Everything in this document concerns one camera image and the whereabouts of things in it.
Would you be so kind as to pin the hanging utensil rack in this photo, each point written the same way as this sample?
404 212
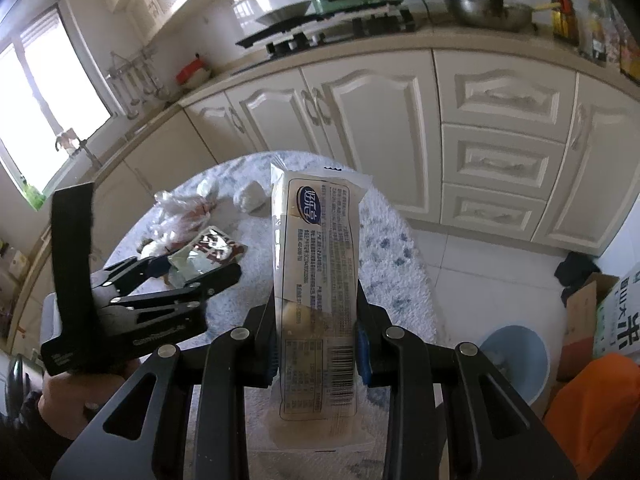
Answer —
135 83

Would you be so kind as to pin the gas stove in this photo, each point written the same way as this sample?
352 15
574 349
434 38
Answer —
312 31

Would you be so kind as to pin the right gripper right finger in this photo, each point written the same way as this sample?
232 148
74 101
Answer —
450 403

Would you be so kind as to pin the black cloth on floor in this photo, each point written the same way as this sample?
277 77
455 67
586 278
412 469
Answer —
573 272

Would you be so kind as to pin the white rice sack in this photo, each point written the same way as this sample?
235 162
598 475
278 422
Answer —
618 319

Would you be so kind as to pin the blue snack wrapper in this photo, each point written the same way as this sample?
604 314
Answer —
208 251

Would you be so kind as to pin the person's left hand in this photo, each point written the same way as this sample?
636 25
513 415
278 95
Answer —
65 397

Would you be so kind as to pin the plastic bag with red print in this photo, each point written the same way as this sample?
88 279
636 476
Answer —
181 217

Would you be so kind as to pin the condiment bottle group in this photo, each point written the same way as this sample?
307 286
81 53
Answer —
610 41

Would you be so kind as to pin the lower cream cabinets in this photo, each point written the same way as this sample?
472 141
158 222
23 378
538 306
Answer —
470 140

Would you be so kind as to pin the bowl on induction plate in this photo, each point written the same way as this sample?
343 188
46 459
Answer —
293 10

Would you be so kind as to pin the round table with patterned cloth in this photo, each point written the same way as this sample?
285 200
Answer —
391 275

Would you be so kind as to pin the cardboard box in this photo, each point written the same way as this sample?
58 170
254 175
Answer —
581 324

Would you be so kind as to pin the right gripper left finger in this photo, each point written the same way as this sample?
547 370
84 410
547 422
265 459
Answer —
183 409

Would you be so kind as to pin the blue trash bin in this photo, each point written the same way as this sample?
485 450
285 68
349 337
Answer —
522 357

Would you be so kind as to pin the steel wok pan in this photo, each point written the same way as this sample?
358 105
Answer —
491 14

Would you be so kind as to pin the window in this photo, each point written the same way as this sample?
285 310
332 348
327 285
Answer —
45 89

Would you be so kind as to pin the long bread package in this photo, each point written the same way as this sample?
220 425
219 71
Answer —
315 240

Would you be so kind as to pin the orange bag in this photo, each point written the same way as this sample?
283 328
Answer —
590 415

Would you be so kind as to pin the faucet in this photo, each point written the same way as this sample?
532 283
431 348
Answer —
70 142

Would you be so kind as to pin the white tissue ball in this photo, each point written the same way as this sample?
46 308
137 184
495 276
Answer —
250 197

